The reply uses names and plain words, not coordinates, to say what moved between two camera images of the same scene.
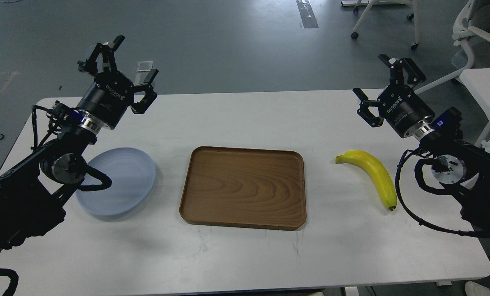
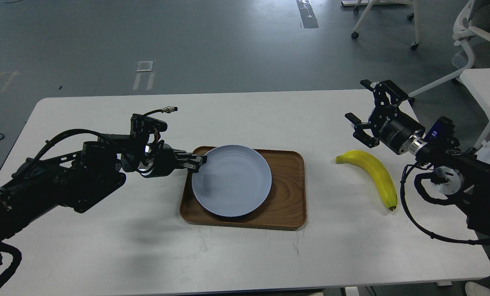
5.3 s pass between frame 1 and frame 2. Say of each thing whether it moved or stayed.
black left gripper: moved
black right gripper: moved
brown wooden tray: stayed
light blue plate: moved
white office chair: stayed
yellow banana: stayed
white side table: stayed
